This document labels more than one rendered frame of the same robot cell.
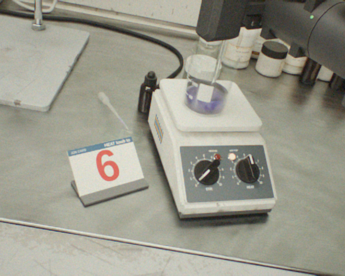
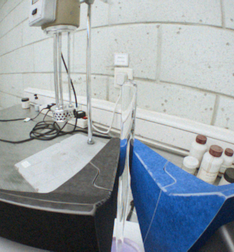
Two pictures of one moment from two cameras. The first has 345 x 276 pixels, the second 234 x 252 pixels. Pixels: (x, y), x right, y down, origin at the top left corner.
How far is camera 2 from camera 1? 46 cm
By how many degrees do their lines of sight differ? 34
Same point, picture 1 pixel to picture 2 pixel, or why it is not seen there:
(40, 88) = (55, 184)
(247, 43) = (214, 170)
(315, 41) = not seen: outside the picture
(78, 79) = not seen: hidden behind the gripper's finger
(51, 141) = not seen: hidden behind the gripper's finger
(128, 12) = (148, 137)
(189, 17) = (183, 143)
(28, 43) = (77, 151)
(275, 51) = (231, 178)
